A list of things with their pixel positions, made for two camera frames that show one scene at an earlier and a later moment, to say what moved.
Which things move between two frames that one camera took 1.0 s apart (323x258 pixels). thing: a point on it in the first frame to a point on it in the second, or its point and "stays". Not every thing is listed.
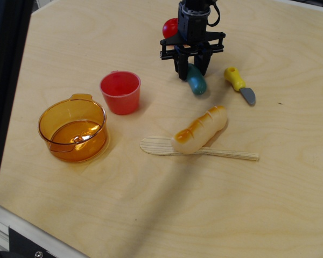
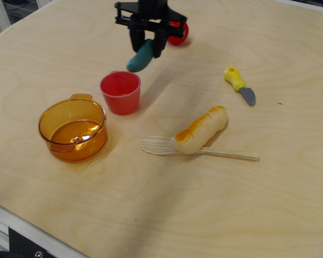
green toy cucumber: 196,80 to 142,58
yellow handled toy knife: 231,74 stays
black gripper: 194,38 to 154,14
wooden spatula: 162,145 stays
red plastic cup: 121,90 stays
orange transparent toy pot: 75,128 stays
